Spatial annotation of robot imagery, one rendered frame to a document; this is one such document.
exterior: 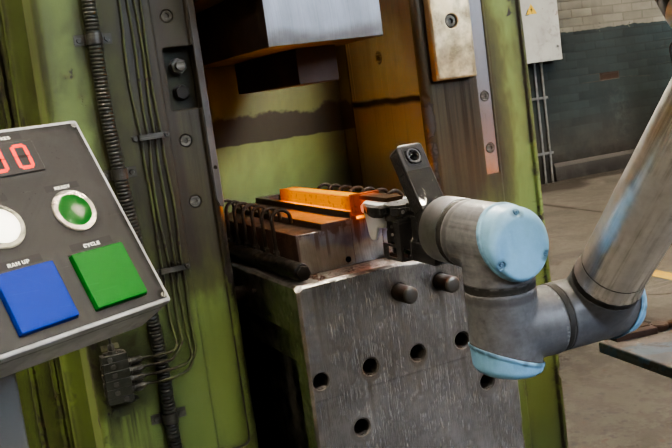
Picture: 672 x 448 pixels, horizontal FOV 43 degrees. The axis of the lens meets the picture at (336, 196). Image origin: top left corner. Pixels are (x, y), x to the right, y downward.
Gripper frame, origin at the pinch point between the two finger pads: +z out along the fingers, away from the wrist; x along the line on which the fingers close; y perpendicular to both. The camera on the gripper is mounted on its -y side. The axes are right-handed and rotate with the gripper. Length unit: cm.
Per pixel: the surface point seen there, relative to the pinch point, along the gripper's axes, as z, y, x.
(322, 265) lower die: 2.7, 9.1, -8.5
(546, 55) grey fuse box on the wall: 541, -10, 499
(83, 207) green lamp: -7.8, -7.7, -44.9
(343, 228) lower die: 2.8, 4.0, -4.0
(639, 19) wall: 546, -35, 629
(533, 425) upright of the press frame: 16, 55, 40
